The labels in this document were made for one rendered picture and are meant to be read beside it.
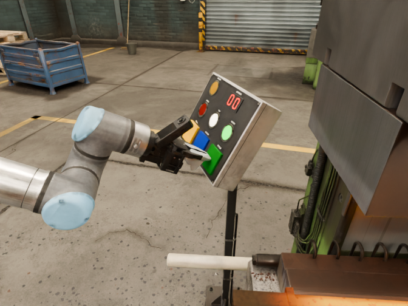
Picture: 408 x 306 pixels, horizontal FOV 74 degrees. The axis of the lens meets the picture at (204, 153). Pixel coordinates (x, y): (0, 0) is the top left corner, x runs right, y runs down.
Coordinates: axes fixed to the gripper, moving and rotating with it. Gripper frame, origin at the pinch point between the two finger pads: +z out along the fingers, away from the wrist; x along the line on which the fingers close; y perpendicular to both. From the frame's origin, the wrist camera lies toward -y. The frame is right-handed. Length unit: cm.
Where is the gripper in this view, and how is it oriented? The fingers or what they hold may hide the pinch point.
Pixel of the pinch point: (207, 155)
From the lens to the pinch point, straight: 82.6
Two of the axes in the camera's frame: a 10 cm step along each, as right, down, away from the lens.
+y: -4.7, 8.4, 2.8
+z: 8.1, 2.7, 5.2
